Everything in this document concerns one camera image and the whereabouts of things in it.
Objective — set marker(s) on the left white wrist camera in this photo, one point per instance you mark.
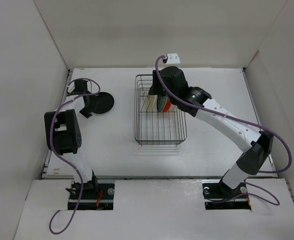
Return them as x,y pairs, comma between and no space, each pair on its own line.
70,89

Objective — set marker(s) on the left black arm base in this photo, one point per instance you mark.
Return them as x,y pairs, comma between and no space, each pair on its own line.
99,199

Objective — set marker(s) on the black plate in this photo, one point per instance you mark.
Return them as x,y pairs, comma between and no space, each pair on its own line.
101,103

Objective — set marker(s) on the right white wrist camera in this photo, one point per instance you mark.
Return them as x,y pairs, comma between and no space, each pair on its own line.
171,59

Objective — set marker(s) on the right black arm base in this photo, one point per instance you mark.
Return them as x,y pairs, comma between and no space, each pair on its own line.
220,197

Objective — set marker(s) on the orange plate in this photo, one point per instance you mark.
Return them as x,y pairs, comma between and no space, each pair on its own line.
169,107

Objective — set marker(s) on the cream plate with flowers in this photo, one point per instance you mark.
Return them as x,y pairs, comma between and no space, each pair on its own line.
151,103

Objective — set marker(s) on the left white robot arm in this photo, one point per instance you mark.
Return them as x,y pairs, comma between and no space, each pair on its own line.
63,135

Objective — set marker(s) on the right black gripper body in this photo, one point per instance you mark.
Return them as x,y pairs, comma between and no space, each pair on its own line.
157,89

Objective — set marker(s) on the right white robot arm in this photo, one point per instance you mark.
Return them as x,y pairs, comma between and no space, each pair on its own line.
255,144

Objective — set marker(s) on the clear glass plate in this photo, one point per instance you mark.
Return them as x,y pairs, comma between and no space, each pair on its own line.
176,107

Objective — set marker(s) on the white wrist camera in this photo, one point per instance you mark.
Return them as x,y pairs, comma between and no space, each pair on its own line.
171,59
70,89

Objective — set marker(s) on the grey wire dish rack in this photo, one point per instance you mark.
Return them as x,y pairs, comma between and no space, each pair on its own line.
155,128

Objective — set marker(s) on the blue patterned plate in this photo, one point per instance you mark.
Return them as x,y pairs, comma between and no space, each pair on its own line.
161,103

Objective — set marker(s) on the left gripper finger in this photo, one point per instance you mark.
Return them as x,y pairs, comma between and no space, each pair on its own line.
90,102
86,111

